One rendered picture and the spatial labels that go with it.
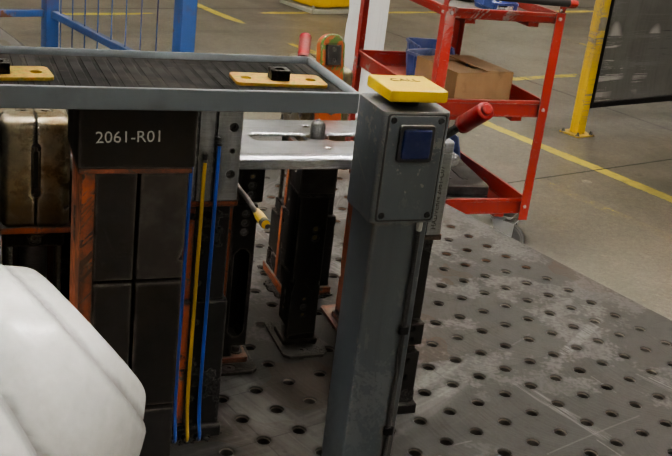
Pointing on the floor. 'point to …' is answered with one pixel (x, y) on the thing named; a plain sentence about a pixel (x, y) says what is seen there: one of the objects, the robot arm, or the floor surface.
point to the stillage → (184, 40)
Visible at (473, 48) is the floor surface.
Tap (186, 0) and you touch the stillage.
